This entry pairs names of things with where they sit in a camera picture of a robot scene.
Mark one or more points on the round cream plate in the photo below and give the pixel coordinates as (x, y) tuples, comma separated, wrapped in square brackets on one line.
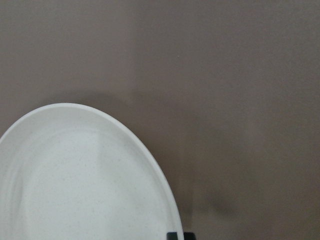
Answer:
[(72, 172)]

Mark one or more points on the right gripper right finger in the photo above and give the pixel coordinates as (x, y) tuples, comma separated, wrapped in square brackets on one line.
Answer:
[(189, 236)]

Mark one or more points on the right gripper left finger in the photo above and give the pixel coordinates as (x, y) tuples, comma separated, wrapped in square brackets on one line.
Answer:
[(171, 236)]

